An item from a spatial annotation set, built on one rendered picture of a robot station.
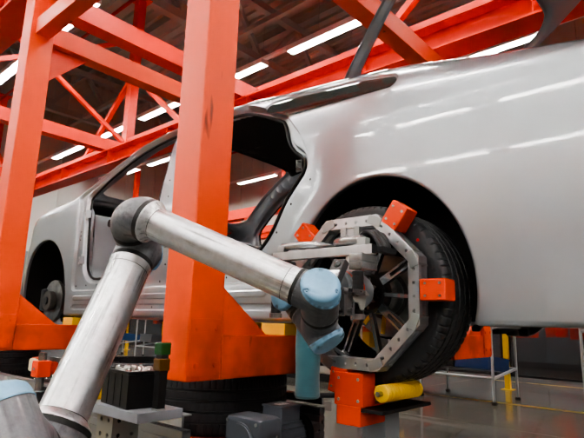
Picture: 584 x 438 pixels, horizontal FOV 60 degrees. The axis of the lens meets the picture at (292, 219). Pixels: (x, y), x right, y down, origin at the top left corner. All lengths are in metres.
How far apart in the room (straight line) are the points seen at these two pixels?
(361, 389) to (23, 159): 2.72
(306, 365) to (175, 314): 0.51
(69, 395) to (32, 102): 2.86
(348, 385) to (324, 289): 0.77
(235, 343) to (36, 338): 1.93
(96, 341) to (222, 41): 1.36
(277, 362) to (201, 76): 1.21
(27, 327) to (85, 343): 2.39
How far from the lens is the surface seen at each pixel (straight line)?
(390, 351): 1.76
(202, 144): 1.98
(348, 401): 1.85
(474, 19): 4.65
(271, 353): 2.16
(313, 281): 1.13
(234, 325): 2.03
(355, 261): 1.58
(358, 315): 1.56
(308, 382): 1.81
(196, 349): 1.89
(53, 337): 3.74
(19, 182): 3.71
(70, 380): 1.26
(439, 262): 1.78
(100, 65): 4.27
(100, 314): 1.33
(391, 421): 2.01
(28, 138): 3.80
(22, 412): 1.06
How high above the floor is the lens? 0.73
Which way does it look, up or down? 12 degrees up
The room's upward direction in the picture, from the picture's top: 2 degrees clockwise
